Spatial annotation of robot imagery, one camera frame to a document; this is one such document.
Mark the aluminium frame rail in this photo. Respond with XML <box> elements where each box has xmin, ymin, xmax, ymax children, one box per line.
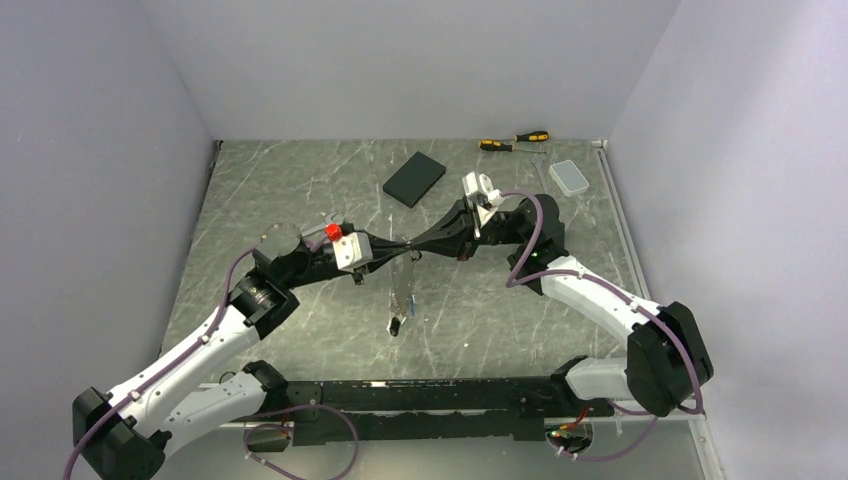
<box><xmin>592</xmin><ymin>140</ymin><xmax>707</xmax><ymax>425</ymax></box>

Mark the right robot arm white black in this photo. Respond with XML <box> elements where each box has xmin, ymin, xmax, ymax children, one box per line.
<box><xmin>410</xmin><ymin>190</ymin><xmax>714</xmax><ymax>417</ymax></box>

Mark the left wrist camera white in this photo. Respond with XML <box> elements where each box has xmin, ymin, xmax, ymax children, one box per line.
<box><xmin>324</xmin><ymin>223</ymin><xmax>374</xmax><ymax>272</ymax></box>

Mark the yellow black screwdriver front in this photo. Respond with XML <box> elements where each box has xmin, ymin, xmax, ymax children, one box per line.
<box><xmin>478</xmin><ymin>139</ymin><xmax>547</xmax><ymax>154</ymax></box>

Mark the clear plastic box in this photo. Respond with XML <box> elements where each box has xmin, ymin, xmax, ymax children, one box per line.
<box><xmin>549</xmin><ymin>160</ymin><xmax>589</xmax><ymax>198</ymax></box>

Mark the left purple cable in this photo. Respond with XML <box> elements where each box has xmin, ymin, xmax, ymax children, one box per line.
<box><xmin>62</xmin><ymin>231</ymin><xmax>362</xmax><ymax>480</ymax></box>

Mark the large silver wrench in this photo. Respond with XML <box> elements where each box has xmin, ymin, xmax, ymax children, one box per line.
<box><xmin>301</xmin><ymin>210</ymin><xmax>339</xmax><ymax>240</ymax></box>

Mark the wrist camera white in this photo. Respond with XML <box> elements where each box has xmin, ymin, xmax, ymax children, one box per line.
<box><xmin>462</xmin><ymin>171</ymin><xmax>504</xmax><ymax>236</ymax></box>
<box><xmin>324</xmin><ymin>223</ymin><xmax>374</xmax><ymax>272</ymax></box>

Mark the key bunch with rings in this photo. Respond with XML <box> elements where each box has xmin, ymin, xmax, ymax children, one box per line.
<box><xmin>387</xmin><ymin>251</ymin><xmax>419</xmax><ymax>337</ymax></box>

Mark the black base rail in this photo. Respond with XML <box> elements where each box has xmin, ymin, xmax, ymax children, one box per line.
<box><xmin>247</xmin><ymin>376</ymin><xmax>613</xmax><ymax>446</ymax></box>

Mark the orange black screwdriver rear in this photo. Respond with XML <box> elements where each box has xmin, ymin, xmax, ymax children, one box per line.
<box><xmin>506</xmin><ymin>130</ymin><xmax>550</xmax><ymax>143</ymax></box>

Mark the black flat box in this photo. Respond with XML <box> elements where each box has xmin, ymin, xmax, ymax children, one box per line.
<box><xmin>382</xmin><ymin>151</ymin><xmax>447</xmax><ymax>208</ymax></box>

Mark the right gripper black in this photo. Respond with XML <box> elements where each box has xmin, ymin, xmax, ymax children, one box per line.
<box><xmin>408</xmin><ymin>196</ymin><xmax>527</xmax><ymax>263</ymax></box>

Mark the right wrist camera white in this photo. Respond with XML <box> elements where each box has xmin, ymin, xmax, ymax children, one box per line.
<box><xmin>462</xmin><ymin>171</ymin><xmax>504</xmax><ymax>236</ymax></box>

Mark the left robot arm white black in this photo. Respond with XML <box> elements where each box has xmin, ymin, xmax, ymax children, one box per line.
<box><xmin>62</xmin><ymin>224</ymin><xmax>412</xmax><ymax>479</ymax></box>

